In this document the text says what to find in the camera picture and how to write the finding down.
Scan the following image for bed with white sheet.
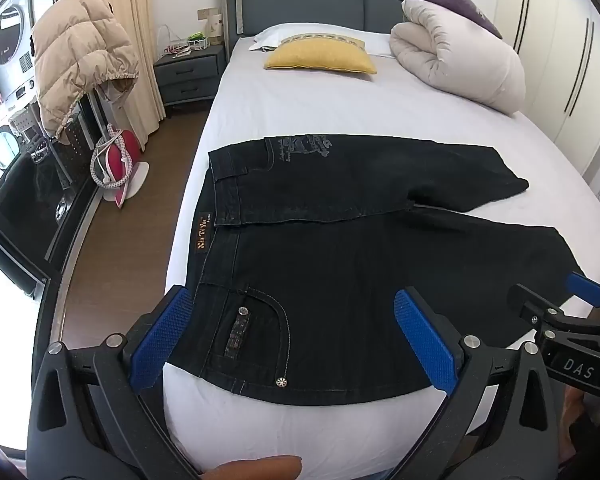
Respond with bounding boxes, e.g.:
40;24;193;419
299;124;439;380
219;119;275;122
161;22;600;480

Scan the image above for white wire basket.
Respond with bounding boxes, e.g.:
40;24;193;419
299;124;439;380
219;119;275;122
166;24;211;57

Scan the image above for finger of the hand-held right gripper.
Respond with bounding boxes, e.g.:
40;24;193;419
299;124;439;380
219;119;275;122
509;284;572;335
566;271;600;322

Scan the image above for beige curtain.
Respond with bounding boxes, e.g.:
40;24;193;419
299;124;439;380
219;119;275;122
91;0;167;155

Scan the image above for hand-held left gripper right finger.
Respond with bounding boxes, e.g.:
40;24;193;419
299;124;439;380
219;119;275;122
390;287;573;480

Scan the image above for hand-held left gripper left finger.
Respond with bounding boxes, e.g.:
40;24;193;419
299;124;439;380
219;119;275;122
27;285;201;480

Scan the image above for patterned beige pillow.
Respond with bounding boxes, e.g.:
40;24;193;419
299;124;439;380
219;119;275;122
279;32;367;54

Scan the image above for red steam iron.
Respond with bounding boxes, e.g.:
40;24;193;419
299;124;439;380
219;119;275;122
91;124;152;210

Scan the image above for black denim pants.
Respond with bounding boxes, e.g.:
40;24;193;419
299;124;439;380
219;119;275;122
162;134;583;407

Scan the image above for black glass cabinet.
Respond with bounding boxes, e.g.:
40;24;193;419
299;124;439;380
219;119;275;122
0;92;108;303

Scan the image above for rolled white duvet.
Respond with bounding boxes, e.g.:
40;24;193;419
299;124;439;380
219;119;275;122
390;0;527;115

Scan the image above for grey nightstand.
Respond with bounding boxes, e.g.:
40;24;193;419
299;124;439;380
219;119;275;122
153;42;227;107

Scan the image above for yellow pillow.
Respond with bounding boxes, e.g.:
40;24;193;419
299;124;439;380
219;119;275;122
264;40;378;76

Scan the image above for white wardrobe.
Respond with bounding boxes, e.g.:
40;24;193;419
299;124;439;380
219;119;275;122
492;0;600;213

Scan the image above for white appliance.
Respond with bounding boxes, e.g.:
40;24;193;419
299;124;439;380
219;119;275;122
0;0;37;111

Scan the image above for beige puffer jacket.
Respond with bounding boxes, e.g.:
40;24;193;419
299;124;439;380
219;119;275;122
31;0;141;139

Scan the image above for white pillow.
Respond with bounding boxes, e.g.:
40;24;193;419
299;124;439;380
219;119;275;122
249;22;397;59

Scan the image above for purple cushion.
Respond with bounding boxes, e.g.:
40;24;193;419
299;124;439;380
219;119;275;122
410;0;504;40

